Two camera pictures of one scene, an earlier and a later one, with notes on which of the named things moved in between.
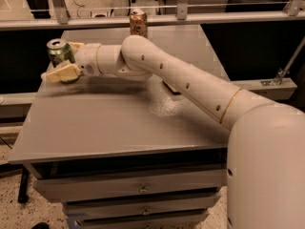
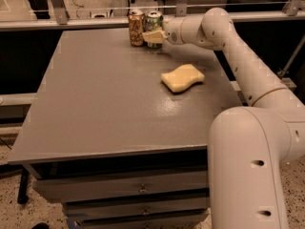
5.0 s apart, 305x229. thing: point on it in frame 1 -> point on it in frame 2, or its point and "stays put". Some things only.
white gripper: (87, 58) -> (172, 31)
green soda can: (59, 52) -> (153, 21)
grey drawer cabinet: (122, 153) stays put
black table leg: (23, 194) stays put
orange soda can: (138, 23) stays put
